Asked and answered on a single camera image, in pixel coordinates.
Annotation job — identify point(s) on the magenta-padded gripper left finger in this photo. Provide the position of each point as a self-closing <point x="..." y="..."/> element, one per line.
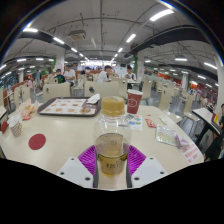
<point x="87" y="158"/>

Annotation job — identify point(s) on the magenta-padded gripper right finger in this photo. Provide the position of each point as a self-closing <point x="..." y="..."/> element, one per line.
<point x="137" y="159"/>

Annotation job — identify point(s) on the clear bottle with yellow drink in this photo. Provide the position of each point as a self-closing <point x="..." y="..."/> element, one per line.
<point x="112" y="150"/>

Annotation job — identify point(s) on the colourful printed leaflet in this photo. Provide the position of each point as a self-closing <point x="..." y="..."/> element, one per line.
<point x="135" y="122"/>

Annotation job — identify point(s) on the clear plastic bag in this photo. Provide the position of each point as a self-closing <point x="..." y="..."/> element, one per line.
<point x="166" y="135"/>

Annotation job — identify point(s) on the red sauce packet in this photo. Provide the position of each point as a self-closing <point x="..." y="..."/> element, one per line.
<point x="150" y="123"/>

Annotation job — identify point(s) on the small purple packet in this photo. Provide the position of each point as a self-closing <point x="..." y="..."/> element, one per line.
<point x="182" y="142"/>

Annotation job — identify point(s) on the small crumpled white tissue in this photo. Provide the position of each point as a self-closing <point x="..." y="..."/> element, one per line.
<point x="165" y="119"/>

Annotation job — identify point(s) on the flat round red coaster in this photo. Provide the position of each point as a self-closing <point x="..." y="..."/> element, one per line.
<point x="37" y="141"/>

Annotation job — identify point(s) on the red paper cup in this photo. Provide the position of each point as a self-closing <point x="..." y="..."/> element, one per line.
<point x="134" y="103"/>

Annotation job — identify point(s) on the dark food tray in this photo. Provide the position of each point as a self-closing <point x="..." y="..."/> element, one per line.
<point x="63" y="106"/>

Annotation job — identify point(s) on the white napkin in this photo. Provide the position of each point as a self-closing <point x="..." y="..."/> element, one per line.
<point x="93" y="98"/>

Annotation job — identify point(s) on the beige chair with round hole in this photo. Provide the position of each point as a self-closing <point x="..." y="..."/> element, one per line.
<point x="56" y="91"/>
<point x="103" y="88"/>

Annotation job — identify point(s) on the white patterned mug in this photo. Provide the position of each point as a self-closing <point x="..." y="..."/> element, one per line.
<point x="15" y="128"/>

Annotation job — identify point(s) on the person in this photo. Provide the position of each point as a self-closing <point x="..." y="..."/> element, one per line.
<point x="130" y="75"/>
<point x="70" y="75"/>
<point x="60" y="78"/>
<point x="104" y="76"/>
<point x="215" y="146"/>

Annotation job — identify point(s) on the neighbouring beige table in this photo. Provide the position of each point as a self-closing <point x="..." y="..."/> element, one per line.
<point x="206" y="116"/>

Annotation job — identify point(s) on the red box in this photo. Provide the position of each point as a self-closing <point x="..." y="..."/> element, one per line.
<point x="4" y="127"/>

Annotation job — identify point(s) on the ceiling air conditioner unit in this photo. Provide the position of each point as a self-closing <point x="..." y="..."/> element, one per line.
<point x="77" y="35"/>

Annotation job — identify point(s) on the ceiling lights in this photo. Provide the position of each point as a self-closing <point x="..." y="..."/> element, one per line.
<point x="161" y="14"/>

